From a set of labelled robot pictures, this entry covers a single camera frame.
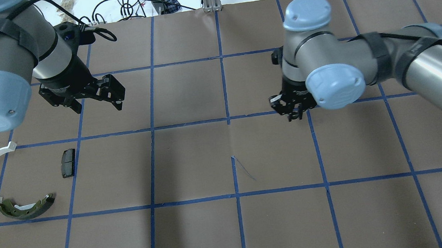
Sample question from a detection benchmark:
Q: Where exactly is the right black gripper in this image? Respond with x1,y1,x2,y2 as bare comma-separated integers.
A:
269,78,318,122

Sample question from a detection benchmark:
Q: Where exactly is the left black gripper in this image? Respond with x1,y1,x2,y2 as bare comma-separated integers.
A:
34,54,126,114

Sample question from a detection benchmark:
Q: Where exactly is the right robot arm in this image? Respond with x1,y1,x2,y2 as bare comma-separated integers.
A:
269,0,442,121

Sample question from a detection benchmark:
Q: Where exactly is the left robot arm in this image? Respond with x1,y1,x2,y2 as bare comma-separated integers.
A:
0,0,287,145

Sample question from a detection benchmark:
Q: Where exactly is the black brake pad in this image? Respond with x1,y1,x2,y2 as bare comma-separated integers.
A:
61,149,76,178

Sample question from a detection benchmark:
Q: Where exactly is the green brake shoe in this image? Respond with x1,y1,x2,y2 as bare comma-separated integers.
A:
0,193,55,221

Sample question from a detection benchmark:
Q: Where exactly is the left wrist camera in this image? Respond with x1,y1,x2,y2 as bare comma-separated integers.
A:
54,21,96,48

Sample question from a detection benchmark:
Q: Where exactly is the black cable bundle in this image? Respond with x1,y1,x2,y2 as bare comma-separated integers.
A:
90,0,197,24

